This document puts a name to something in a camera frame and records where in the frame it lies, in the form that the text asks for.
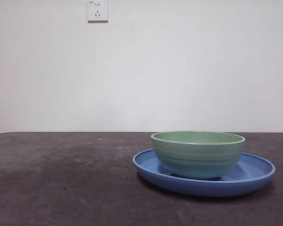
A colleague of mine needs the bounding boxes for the green ribbed bowl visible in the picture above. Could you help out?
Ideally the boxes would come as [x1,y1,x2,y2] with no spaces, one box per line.
[150,130,246,179]

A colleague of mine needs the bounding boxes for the blue round plate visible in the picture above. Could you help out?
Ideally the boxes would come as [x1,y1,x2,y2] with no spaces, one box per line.
[132,148,276,197]

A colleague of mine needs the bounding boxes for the white wall socket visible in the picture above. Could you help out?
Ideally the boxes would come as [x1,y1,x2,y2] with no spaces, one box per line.
[88,0,109,24]

